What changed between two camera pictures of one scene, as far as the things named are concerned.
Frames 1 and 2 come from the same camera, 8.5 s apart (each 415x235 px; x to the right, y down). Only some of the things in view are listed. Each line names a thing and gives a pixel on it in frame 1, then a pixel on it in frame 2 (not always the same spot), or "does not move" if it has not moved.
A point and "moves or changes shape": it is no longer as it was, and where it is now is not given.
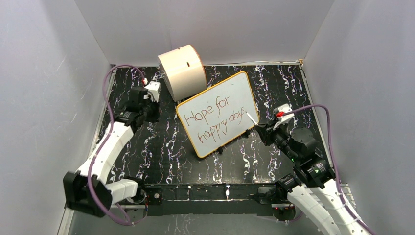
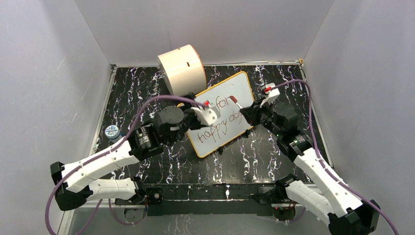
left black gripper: x=154 y=118 → x=196 y=123
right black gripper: x=265 y=130 → x=251 y=113
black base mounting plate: x=207 y=199 does not move
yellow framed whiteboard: x=216 y=115 does not move
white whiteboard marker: x=251 y=119 moves or changes shape
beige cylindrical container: x=183 y=72 does not move
